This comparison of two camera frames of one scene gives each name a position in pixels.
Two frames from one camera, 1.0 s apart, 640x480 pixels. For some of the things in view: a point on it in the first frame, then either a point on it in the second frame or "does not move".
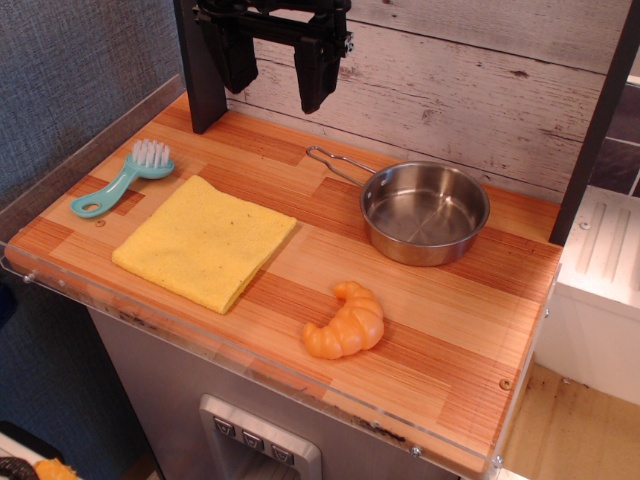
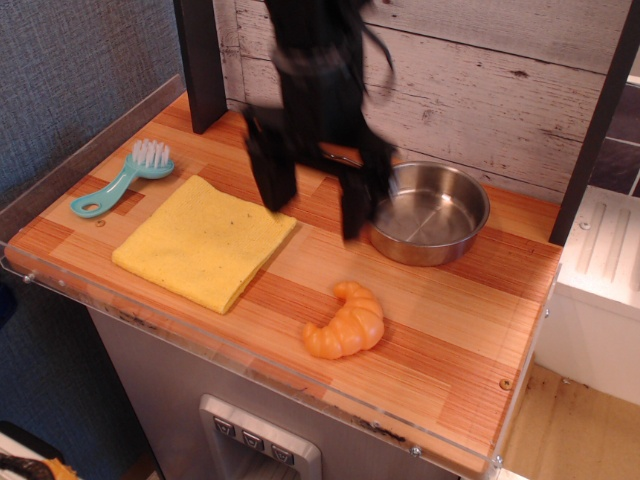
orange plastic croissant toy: (357, 326) does not move
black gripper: (320, 24) -> (325, 101)
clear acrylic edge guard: (25, 273) does not move
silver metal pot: (423, 214) does not move
